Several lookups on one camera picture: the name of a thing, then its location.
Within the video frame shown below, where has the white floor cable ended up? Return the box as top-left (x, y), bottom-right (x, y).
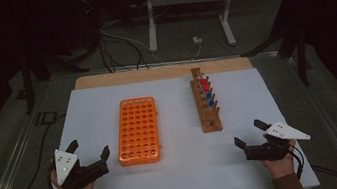
top-left (98, 8), bottom-right (205, 74)

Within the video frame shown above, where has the dark tripod stand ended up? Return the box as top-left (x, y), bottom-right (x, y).
top-left (10, 40), bottom-right (108, 117)
top-left (232, 0), bottom-right (316, 96)

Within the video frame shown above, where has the red capped test tube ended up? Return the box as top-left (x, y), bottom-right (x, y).
top-left (198, 77), bottom-right (210, 90)
top-left (201, 83), bottom-right (213, 97)

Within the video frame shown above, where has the blue capped test tube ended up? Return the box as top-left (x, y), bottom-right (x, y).
top-left (204, 91), bottom-right (215, 105)
top-left (206, 99), bottom-right (217, 113)

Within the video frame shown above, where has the person's right hand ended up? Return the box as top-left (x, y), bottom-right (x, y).
top-left (259, 138), bottom-right (302, 181)

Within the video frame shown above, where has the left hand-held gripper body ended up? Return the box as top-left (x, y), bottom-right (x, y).
top-left (51, 141), bottom-right (112, 189)

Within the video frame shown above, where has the white table cover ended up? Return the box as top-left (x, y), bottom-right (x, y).
top-left (22, 55), bottom-right (322, 189)

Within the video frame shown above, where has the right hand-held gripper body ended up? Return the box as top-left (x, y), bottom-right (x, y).
top-left (240, 116), bottom-right (314, 166)

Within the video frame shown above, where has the orange plastic test tube rack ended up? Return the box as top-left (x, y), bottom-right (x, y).
top-left (109, 94), bottom-right (166, 170)

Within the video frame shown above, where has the left hand-held gripper cable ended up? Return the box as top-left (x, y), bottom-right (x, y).
top-left (44, 159), bottom-right (68, 189)

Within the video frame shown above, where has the wooden test tube rack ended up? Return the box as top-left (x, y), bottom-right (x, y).
top-left (187, 65), bottom-right (224, 135)

